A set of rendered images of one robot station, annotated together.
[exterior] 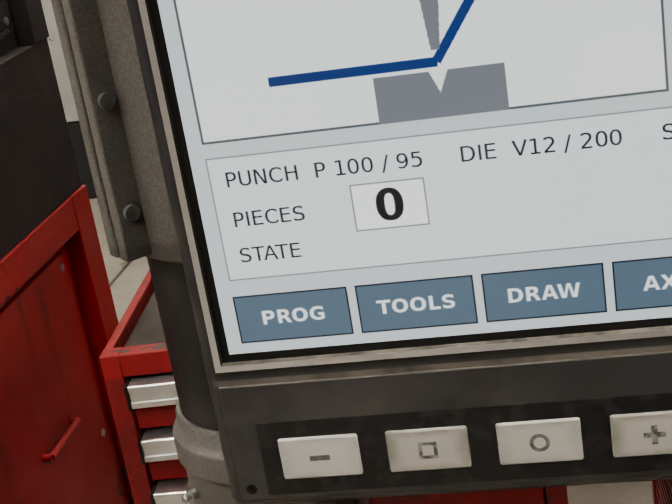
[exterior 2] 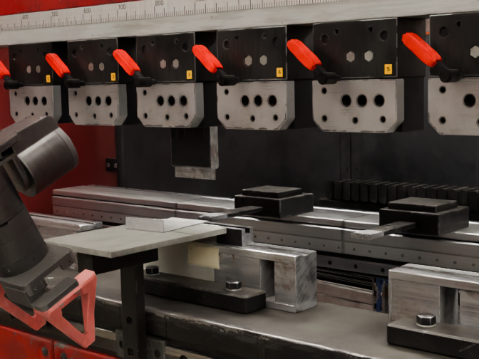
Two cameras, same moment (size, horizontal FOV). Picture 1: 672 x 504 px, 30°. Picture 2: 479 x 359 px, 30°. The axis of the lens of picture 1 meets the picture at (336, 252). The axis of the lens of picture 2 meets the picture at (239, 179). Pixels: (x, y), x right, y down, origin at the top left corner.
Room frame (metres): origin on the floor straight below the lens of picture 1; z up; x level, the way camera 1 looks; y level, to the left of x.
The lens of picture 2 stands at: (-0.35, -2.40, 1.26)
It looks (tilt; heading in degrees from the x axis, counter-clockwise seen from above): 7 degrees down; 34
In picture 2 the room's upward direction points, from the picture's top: 1 degrees counter-clockwise
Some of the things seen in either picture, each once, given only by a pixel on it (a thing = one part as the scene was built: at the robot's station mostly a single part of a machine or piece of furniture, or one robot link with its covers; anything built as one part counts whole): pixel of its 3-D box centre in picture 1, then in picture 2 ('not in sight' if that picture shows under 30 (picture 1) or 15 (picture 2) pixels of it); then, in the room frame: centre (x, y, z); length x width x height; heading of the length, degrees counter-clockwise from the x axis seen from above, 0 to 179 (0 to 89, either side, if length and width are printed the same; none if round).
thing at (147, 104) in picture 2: not in sight; (181, 80); (0.94, -1.41, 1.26); 0.15 x 0.09 x 0.17; 82
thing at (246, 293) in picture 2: not in sight; (191, 290); (0.88, -1.47, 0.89); 0.30 x 0.05 x 0.03; 82
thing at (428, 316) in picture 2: not in sight; (425, 319); (0.82, -1.93, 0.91); 0.03 x 0.03 x 0.02
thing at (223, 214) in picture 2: not in sight; (249, 204); (1.11, -1.45, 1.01); 0.26 x 0.12 x 0.05; 172
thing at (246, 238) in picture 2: not in sight; (205, 231); (0.94, -1.46, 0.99); 0.20 x 0.03 x 0.03; 82
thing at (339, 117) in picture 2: not in sight; (368, 76); (0.89, -1.81, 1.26); 0.15 x 0.09 x 0.17; 82
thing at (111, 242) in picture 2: not in sight; (135, 236); (0.80, -1.42, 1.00); 0.26 x 0.18 x 0.01; 172
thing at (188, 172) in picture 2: not in sight; (194, 152); (0.94, -1.44, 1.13); 0.10 x 0.02 x 0.10; 82
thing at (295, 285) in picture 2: not in sight; (219, 267); (0.94, -1.49, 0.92); 0.39 x 0.06 x 0.10; 82
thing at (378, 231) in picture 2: not in sight; (401, 220); (1.06, -1.79, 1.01); 0.26 x 0.12 x 0.05; 172
